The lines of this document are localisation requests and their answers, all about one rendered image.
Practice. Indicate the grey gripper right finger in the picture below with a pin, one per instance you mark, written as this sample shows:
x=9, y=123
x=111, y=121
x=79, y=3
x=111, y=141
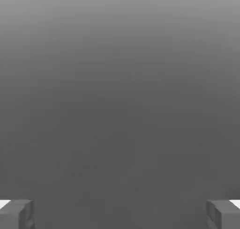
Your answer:
x=225, y=215

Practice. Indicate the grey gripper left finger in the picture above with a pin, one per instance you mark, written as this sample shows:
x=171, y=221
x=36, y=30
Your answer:
x=13, y=214

